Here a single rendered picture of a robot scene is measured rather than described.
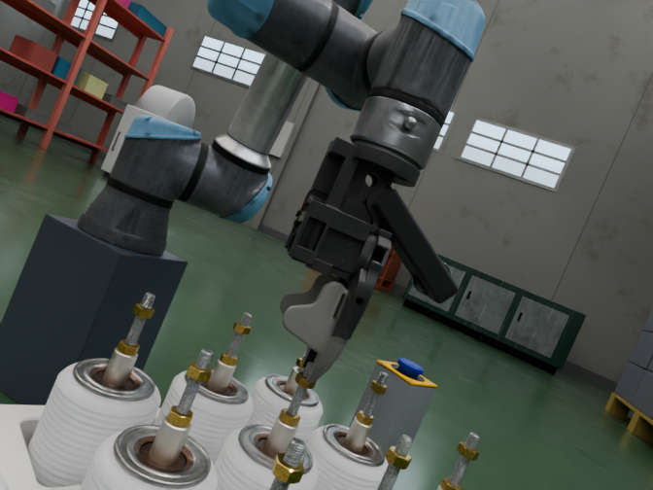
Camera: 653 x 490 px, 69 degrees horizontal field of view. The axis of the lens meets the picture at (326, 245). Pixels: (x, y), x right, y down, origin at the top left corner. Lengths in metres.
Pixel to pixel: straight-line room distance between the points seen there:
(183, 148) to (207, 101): 8.56
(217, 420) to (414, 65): 0.39
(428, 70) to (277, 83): 0.47
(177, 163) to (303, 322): 0.51
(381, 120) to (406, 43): 0.07
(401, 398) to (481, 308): 4.87
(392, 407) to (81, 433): 0.41
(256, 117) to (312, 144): 7.36
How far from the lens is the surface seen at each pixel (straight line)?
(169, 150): 0.86
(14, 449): 0.52
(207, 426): 0.54
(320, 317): 0.42
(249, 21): 0.49
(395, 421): 0.71
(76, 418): 0.48
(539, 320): 5.59
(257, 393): 0.63
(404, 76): 0.43
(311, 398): 0.64
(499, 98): 7.96
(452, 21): 0.45
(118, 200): 0.87
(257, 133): 0.87
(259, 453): 0.47
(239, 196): 0.89
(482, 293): 5.55
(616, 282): 7.60
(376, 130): 0.42
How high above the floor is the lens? 0.46
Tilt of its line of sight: 2 degrees down
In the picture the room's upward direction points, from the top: 23 degrees clockwise
